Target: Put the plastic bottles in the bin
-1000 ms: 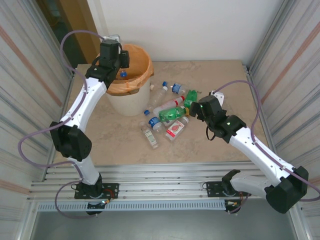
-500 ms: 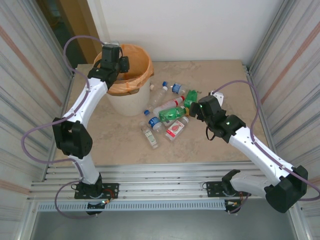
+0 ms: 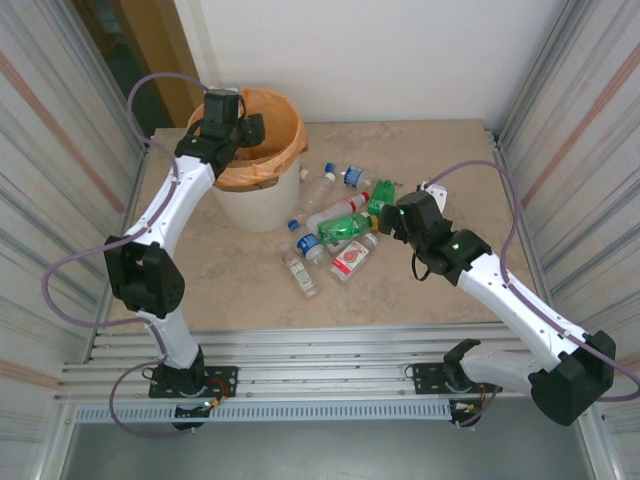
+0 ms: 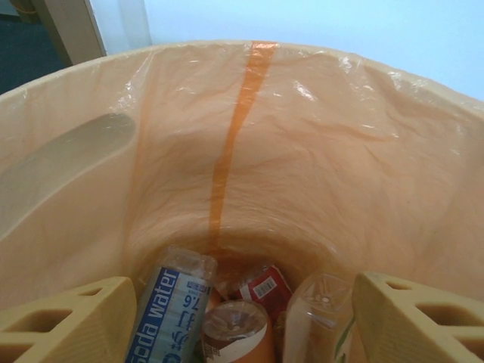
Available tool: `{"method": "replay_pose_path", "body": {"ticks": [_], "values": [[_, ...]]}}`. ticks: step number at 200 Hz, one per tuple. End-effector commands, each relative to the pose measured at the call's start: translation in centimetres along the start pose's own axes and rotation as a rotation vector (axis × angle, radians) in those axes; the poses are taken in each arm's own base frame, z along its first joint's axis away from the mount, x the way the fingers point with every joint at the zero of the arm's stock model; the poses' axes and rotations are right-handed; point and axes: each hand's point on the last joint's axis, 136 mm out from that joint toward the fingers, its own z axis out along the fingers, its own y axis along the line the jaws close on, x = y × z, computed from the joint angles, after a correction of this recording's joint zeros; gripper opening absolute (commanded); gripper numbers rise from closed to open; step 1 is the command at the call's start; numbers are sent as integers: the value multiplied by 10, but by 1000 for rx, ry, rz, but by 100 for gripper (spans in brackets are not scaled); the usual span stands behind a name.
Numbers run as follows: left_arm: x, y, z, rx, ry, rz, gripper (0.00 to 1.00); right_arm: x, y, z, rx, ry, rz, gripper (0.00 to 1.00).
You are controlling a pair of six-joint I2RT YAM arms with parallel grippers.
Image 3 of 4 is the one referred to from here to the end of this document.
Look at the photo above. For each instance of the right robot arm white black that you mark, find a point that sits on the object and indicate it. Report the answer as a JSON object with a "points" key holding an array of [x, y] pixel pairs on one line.
{"points": [[520, 310]]}

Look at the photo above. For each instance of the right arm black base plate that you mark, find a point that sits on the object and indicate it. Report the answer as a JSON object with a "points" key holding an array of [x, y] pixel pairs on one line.
{"points": [[425, 376]]}

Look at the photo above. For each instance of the aluminium side rail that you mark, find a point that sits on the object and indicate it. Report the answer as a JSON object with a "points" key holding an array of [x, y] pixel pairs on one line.
{"points": [[139, 180], [500, 155]]}

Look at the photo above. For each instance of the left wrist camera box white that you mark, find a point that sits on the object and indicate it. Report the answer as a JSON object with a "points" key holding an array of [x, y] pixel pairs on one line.
{"points": [[225, 90]]}

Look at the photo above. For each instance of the white bottle pink fruit label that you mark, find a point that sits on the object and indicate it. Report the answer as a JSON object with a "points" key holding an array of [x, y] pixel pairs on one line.
{"points": [[350, 260]]}

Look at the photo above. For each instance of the long clear bottle blue cap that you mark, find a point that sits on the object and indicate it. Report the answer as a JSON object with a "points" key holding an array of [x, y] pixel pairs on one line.
{"points": [[315, 195]]}

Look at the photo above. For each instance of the cream plastic bin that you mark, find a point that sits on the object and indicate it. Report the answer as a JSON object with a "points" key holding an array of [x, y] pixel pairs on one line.
{"points": [[265, 205]]}

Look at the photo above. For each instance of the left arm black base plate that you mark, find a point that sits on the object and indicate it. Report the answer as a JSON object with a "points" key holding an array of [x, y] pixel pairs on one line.
{"points": [[227, 374]]}

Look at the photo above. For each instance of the small clear bottle green label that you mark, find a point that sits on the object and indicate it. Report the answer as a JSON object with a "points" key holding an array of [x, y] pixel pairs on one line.
{"points": [[300, 275]]}

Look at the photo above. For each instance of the clear bottle red label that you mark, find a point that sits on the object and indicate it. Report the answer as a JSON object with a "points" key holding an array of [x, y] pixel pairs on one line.
{"points": [[340, 206]]}

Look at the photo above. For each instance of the large green plastic bottle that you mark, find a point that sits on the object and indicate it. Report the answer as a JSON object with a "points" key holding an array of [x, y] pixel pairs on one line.
{"points": [[345, 226]]}

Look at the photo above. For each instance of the aluminium extrusion rail frame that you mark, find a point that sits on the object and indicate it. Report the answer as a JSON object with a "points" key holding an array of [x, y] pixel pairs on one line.
{"points": [[325, 365]]}

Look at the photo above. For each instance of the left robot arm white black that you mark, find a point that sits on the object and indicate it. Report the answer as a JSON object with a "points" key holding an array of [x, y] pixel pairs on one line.
{"points": [[170, 200]]}

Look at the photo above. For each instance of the clear bottle wide blue collar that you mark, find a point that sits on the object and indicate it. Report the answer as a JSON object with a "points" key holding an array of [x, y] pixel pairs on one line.
{"points": [[308, 245]]}

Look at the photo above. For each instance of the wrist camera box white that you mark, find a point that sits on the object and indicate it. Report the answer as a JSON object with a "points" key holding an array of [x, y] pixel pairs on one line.
{"points": [[439, 192], [225, 90]]}

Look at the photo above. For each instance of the yellow power connector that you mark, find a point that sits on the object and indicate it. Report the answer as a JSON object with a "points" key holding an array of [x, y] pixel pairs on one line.
{"points": [[467, 407], [214, 403]]}

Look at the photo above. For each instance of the white bottle purple grape label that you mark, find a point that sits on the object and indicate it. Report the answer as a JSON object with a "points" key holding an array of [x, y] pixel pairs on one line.
{"points": [[336, 244]]}

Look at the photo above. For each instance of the brown wooden door frame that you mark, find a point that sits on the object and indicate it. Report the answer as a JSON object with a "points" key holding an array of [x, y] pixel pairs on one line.
{"points": [[155, 25]]}

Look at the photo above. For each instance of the white bin with orange bag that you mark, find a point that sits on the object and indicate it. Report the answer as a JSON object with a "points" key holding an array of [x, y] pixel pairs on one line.
{"points": [[280, 130]]}

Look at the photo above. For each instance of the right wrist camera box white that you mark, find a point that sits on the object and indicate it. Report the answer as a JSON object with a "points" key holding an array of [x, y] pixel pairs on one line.
{"points": [[439, 192]]}

